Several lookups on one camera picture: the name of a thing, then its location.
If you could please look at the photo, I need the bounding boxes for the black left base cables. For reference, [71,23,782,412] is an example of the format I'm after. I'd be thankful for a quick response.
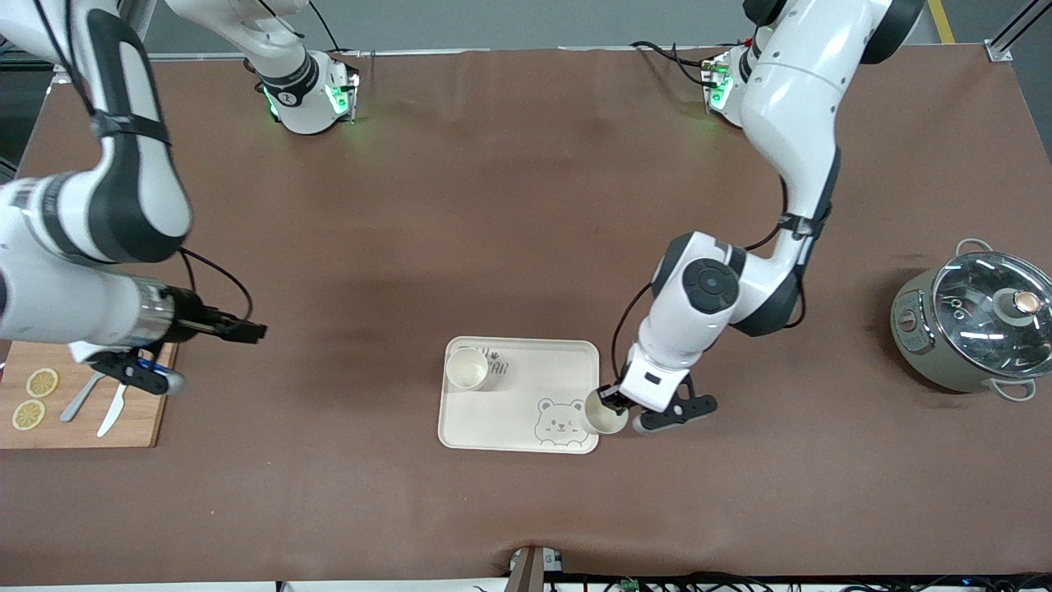
[630,39,717,88]

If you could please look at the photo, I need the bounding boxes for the white plastic knife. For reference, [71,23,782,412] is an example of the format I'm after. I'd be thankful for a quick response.
[96,382,128,438]

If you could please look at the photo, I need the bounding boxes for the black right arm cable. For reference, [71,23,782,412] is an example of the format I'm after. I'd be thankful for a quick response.
[177,247,254,323]

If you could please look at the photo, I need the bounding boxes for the cream bear-print tray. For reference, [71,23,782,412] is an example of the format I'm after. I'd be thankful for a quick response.
[437,336,601,455]

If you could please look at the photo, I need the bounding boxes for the green electric cooking pot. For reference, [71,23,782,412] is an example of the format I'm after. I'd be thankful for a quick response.
[890,238,1052,402]

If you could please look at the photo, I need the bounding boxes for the grey plastic knife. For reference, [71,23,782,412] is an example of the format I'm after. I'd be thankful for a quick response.
[59,370,106,423]

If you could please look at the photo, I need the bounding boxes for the white IKEA cup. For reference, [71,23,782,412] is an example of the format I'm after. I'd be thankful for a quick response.
[445,347,490,392]
[580,389,630,435]

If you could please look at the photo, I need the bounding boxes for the glass pot lid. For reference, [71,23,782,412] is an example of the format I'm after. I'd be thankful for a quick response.
[931,251,1052,377]

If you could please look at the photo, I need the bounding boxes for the brown table cover mat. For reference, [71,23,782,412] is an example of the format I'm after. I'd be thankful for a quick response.
[0,45,1052,586]

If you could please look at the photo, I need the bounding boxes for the bamboo cutting board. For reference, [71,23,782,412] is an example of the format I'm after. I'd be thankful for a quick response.
[0,339,179,450]

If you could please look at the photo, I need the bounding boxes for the black right base cable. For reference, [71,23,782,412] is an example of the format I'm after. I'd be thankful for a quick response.
[308,0,364,58]

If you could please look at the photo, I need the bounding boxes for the aluminium frame profile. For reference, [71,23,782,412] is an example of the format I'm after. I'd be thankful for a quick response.
[985,0,1052,63]

